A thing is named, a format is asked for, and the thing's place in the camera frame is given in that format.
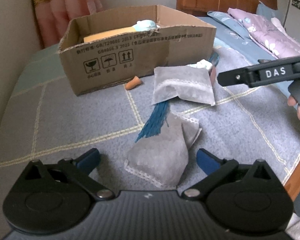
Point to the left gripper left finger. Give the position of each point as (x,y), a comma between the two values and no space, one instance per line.
(78,170)

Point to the blue floral pillow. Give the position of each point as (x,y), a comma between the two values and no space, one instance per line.
(228,25)

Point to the pink striped curtain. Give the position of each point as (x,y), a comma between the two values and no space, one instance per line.
(53,16)

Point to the light blue plush toy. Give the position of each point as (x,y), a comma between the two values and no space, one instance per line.
(145,25)

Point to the blue floral bed mattress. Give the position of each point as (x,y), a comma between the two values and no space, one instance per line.
(251,50)

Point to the orange foam earplug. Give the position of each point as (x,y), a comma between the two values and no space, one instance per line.
(133,83)

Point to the blue tassel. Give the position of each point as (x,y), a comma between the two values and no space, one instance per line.
(155,122)

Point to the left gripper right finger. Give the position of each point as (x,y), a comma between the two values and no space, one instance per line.
(218,171)

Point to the yellow green sponge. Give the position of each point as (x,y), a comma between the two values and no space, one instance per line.
(108,34)

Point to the grey sachet pouch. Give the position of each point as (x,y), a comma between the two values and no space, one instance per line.
(162,159)
(185,82)

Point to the open cardboard box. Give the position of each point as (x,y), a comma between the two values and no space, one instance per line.
(179,39)

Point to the lilac floral quilt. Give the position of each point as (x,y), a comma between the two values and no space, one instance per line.
(268,33)

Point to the grey checked blanket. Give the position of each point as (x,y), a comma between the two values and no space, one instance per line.
(48,122)

